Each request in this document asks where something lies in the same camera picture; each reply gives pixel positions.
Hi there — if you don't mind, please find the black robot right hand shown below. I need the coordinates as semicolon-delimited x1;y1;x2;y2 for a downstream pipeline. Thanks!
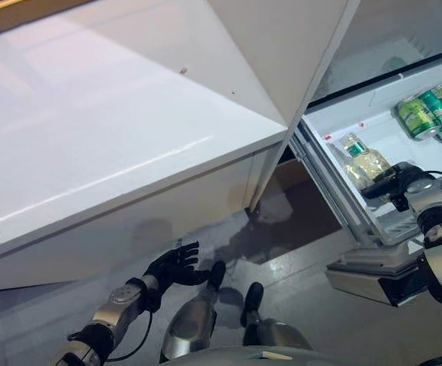
361;162;436;214

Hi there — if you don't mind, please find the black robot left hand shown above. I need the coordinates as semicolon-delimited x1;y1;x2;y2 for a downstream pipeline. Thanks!
143;239;211;303

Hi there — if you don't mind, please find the yellow tea bottle white label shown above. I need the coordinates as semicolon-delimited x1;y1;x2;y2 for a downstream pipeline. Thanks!
337;132;392;191

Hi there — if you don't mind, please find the stainless fridge drawer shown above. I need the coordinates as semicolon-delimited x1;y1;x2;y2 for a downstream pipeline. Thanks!
288;51;442;308

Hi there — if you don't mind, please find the stainless steel fridge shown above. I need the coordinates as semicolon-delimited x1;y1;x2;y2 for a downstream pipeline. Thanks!
258;0;442;264

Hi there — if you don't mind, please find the robot left leg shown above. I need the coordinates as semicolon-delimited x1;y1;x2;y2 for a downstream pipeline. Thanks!
159;261;228;363

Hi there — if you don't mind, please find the white kitchen counter cabinet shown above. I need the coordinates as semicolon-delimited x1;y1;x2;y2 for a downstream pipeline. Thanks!
0;0;289;294

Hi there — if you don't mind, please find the tall white cabinet panel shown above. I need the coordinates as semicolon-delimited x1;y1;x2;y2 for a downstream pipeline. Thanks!
204;0;361;209

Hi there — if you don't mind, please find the orange lit window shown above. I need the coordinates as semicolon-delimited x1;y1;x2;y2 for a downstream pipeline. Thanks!
0;0;92;39

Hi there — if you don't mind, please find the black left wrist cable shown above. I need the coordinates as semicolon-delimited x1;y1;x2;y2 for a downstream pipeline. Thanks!
104;296;158;362

